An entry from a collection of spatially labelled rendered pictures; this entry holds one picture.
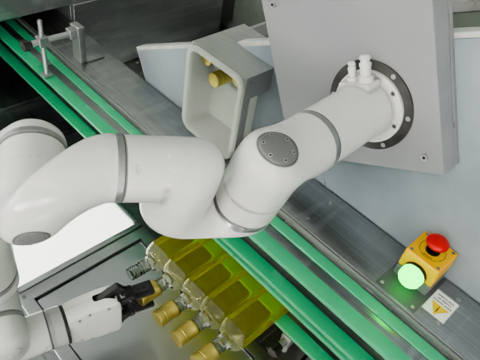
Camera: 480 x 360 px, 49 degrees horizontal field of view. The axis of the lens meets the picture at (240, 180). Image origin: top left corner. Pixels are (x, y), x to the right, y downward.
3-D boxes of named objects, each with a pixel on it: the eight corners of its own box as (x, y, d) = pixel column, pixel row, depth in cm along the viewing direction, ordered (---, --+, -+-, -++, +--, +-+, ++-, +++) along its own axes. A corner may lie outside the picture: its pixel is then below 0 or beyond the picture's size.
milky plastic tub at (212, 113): (207, 112, 131) (180, 124, 126) (217, 31, 116) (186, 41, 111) (256, 150, 123) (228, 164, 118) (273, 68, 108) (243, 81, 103)
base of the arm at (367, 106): (333, 48, 87) (273, 76, 78) (403, 51, 79) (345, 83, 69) (341, 134, 94) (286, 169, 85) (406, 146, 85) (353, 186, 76)
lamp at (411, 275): (400, 271, 95) (391, 280, 94) (408, 256, 92) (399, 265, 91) (421, 288, 93) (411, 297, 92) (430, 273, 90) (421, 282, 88)
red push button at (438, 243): (416, 250, 92) (423, 238, 90) (428, 239, 95) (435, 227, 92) (436, 265, 91) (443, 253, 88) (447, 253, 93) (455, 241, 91)
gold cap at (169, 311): (168, 306, 105) (151, 318, 102) (169, 296, 102) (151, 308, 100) (180, 318, 103) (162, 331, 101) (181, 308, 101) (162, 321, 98)
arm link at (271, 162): (355, 138, 72) (281, 188, 63) (315, 191, 82) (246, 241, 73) (306, 92, 75) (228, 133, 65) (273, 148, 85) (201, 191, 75)
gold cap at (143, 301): (151, 286, 107) (133, 298, 105) (151, 276, 105) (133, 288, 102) (161, 298, 106) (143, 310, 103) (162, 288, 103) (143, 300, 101)
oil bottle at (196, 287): (248, 248, 119) (174, 298, 107) (252, 233, 116) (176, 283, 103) (266, 265, 117) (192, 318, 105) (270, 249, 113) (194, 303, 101)
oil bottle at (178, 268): (231, 233, 122) (157, 279, 110) (234, 216, 118) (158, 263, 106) (247, 248, 120) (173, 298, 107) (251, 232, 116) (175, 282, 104)
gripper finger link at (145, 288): (122, 306, 99) (155, 293, 102) (122, 296, 97) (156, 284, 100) (116, 292, 101) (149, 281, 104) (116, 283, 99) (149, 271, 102)
